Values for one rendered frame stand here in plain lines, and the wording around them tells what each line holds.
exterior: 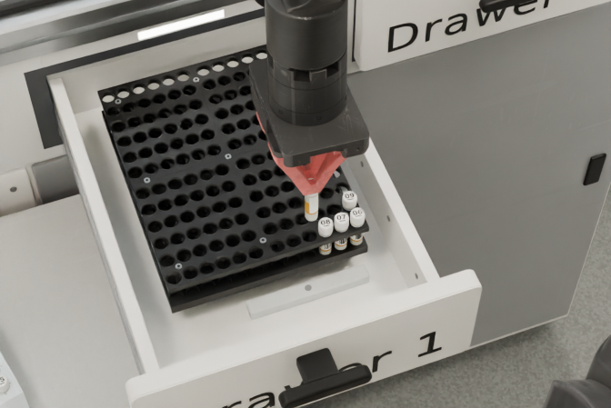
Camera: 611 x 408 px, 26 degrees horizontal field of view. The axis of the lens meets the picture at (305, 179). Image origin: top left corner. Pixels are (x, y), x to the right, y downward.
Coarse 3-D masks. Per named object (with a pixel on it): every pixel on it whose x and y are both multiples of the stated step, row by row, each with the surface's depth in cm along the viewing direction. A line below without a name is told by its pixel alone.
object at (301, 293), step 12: (324, 276) 114; (336, 276) 114; (348, 276) 114; (360, 276) 114; (288, 288) 114; (300, 288) 114; (312, 288) 114; (324, 288) 114; (336, 288) 114; (348, 288) 115; (252, 300) 113; (264, 300) 113; (276, 300) 113; (288, 300) 113; (300, 300) 113; (312, 300) 114; (252, 312) 112; (264, 312) 113
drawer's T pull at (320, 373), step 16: (320, 352) 103; (304, 368) 102; (320, 368) 102; (336, 368) 102; (352, 368) 102; (368, 368) 102; (304, 384) 101; (320, 384) 101; (336, 384) 101; (352, 384) 102; (288, 400) 101; (304, 400) 101
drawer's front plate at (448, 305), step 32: (416, 288) 104; (448, 288) 104; (480, 288) 105; (320, 320) 103; (352, 320) 103; (384, 320) 103; (416, 320) 105; (448, 320) 107; (224, 352) 101; (256, 352) 101; (288, 352) 102; (352, 352) 106; (384, 352) 108; (416, 352) 110; (448, 352) 112; (128, 384) 100; (160, 384) 100; (192, 384) 100; (224, 384) 102; (256, 384) 104; (288, 384) 106
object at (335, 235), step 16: (272, 240) 110; (288, 240) 111; (304, 240) 110; (320, 240) 110; (336, 240) 111; (224, 256) 109; (272, 256) 109; (176, 272) 109; (224, 272) 108; (176, 288) 108
